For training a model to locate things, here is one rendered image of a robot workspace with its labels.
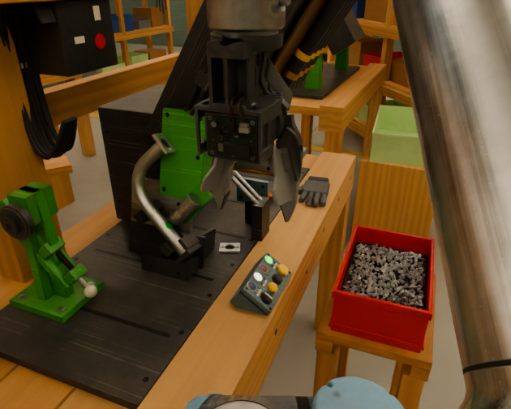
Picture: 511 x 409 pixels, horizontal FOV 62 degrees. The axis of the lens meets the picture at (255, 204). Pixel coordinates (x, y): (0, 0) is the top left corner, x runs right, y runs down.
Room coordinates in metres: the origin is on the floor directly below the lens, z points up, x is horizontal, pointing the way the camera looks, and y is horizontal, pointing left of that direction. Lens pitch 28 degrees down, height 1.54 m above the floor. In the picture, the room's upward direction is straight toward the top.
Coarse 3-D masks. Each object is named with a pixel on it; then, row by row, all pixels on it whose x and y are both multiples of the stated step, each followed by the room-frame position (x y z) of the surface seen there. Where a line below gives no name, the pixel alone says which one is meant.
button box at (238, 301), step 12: (264, 264) 0.82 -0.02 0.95; (276, 264) 0.83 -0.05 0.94; (252, 276) 0.76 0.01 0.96; (264, 276) 0.78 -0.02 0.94; (288, 276) 0.82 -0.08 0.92; (240, 288) 0.75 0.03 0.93; (264, 288) 0.75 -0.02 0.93; (240, 300) 0.72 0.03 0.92; (252, 300) 0.71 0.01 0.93; (276, 300) 0.73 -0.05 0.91; (264, 312) 0.70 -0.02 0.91
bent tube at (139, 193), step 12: (156, 144) 0.94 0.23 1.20; (168, 144) 0.95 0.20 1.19; (144, 156) 0.94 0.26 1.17; (156, 156) 0.93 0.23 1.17; (144, 168) 0.94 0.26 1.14; (132, 180) 0.94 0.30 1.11; (144, 192) 0.93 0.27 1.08; (144, 204) 0.91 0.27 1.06; (156, 216) 0.89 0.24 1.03; (168, 240) 0.87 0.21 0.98; (180, 252) 0.85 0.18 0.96
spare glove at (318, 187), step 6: (306, 180) 1.34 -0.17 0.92; (312, 180) 1.34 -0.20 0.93; (318, 180) 1.35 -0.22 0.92; (324, 180) 1.34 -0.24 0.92; (300, 186) 1.30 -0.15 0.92; (306, 186) 1.29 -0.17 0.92; (312, 186) 1.29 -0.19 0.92; (318, 186) 1.29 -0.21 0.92; (324, 186) 1.29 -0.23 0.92; (300, 192) 1.27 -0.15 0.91; (306, 192) 1.25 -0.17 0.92; (312, 192) 1.25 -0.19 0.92; (318, 192) 1.25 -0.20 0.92; (324, 192) 1.25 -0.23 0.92; (300, 198) 1.21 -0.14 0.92; (312, 198) 1.22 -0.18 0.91; (318, 198) 1.21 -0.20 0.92; (324, 198) 1.21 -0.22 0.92; (306, 204) 1.19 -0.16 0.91; (312, 204) 1.19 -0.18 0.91; (318, 204) 1.19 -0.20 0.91; (324, 204) 1.18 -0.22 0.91
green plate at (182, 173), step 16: (176, 112) 0.97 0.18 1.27; (176, 128) 0.96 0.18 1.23; (192, 128) 0.95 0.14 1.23; (176, 144) 0.95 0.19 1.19; (192, 144) 0.94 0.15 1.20; (176, 160) 0.94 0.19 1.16; (192, 160) 0.93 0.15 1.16; (208, 160) 0.97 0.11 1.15; (160, 176) 0.95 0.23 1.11; (176, 176) 0.93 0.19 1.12; (192, 176) 0.92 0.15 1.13; (160, 192) 0.94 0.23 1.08; (176, 192) 0.92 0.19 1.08
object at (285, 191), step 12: (276, 156) 0.43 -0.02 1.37; (288, 156) 0.44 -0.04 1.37; (276, 168) 0.42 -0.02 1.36; (288, 168) 0.44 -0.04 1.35; (276, 180) 0.42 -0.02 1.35; (288, 180) 0.44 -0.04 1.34; (276, 192) 0.40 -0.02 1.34; (288, 192) 0.43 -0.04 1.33; (276, 204) 0.40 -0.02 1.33; (288, 204) 0.44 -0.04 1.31; (288, 216) 0.44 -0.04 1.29
